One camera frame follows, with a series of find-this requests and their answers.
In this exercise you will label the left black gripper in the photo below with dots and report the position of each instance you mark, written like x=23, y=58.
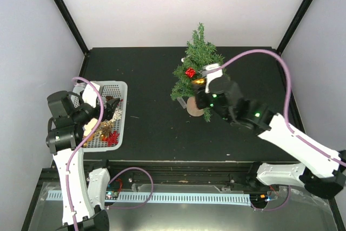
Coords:
x=108, y=109

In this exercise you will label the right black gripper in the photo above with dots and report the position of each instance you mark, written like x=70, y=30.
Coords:
x=200, y=101

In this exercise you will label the gold gift box ornament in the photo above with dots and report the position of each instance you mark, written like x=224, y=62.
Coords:
x=199, y=81

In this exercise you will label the red gift box ornament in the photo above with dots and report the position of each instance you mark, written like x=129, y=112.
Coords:
x=190, y=72

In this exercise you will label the small green christmas tree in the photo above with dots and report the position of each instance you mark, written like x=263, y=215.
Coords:
x=199, y=53

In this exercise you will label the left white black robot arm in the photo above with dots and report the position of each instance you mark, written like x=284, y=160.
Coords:
x=83, y=201

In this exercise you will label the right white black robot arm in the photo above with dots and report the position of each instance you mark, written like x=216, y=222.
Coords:
x=320, y=170

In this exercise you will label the terracotta tree pot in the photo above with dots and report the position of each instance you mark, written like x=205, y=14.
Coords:
x=192, y=108

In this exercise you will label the white snowflake ornament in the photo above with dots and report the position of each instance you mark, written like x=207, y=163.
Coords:
x=117, y=115

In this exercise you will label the pine cone ornament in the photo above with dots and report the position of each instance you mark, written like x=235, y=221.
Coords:
x=106, y=130

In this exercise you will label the wooden slice ornament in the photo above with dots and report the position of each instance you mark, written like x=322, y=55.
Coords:
x=89, y=127

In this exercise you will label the white plastic basket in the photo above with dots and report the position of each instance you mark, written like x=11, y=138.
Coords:
x=112, y=89

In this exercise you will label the red snowflake ornament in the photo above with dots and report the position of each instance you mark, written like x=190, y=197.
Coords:
x=111, y=139

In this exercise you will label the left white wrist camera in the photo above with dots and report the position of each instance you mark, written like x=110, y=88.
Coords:
x=89, y=95

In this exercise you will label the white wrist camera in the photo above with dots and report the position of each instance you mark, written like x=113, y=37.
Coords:
x=89, y=95
x=211, y=72

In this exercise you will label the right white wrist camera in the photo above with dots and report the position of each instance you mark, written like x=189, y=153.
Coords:
x=211, y=72

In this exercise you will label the light blue slotted cable duct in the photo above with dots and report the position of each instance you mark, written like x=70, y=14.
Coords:
x=183, y=198

